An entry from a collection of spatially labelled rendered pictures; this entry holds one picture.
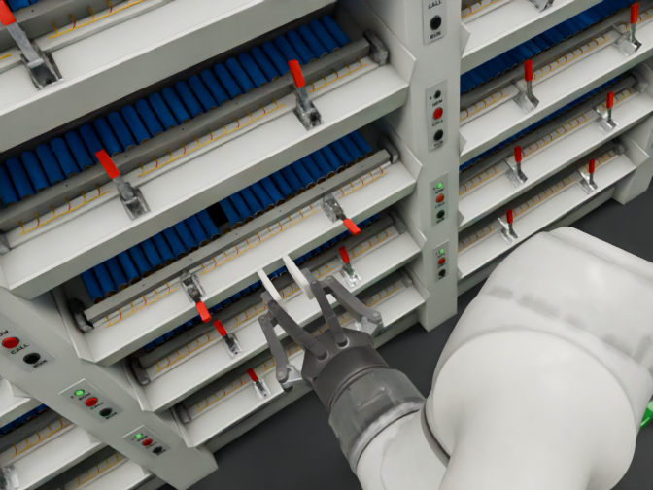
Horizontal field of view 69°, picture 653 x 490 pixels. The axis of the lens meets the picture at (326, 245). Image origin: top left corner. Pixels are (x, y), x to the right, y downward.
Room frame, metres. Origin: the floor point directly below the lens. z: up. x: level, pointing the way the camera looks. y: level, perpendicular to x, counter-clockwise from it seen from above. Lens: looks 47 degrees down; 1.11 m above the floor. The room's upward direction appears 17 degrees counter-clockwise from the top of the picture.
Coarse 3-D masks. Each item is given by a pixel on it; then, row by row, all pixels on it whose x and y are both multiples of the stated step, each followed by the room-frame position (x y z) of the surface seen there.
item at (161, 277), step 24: (360, 168) 0.64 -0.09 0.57; (312, 192) 0.62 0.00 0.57; (264, 216) 0.59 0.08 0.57; (288, 216) 0.60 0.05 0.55; (216, 240) 0.57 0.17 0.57; (240, 240) 0.57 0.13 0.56; (192, 264) 0.54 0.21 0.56; (144, 288) 0.52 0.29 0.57; (96, 312) 0.50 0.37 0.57; (120, 312) 0.50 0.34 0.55
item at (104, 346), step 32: (384, 128) 0.70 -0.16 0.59; (416, 160) 0.61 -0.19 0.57; (352, 192) 0.62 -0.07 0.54; (384, 192) 0.61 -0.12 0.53; (224, 224) 0.61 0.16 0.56; (288, 224) 0.59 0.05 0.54; (320, 224) 0.58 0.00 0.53; (256, 256) 0.55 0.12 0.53; (64, 288) 0.56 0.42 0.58; (224, 288) 0.51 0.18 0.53; (64, 320) 0.48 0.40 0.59; (128, 320) 0.49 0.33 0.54; (160, 320) 0.48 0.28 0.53; (96, 352) 0.45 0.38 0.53; (128, 352) 0.46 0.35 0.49
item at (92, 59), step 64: (0, 0) 0.52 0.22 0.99; (64, 0) 0.57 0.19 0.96; (128, 0) 0.59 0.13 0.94; (192, 0) 0.58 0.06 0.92; (256, 0) 0.57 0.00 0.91; (320, 0) 0.60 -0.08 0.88; (0, 64) 0.53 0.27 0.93; (64, 64) 0.52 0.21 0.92; (128, 64) 0.52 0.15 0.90; (192, 64) 0.55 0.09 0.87; (0, 128) 0.48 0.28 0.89
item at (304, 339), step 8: (272, 304) 0.35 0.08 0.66; (272, 312) 0.34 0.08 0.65; (280, 312) 0.34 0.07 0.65; (280, 320) 0.32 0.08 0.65; (288, 320) 0.32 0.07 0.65; (288, 328) 0.31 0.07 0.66; (296, 328) 0.30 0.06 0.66; (296, 336) 0.29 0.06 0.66; (304, 336) 0.29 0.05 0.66; (312, 336) 0.28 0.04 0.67; (304, 344) 0.28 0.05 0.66; (312, 344) 0.27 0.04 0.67; (320, 344) 0.27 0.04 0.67; (312, 352) 0.26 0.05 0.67; (320, 352) 0.26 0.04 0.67
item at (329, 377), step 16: (320, 336) 0.28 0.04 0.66; (352, 336) 0.27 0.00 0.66; (368, 336) 0.26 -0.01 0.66; (336, 352) 0.26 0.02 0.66; (352, 352) 0.23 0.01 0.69; (368, 352) 0.23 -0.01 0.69; (304, 368) 0.25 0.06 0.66; (320, 368) 0.24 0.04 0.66; (336, 368) 0.22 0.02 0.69; (352, 368) 0.22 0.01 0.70; (368, 368) 0.21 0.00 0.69; (384, 368) 0.21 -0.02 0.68; (320, 384) 0.22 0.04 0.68; (336, 384) 0.21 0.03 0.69; (336, 400) 0.20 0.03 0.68
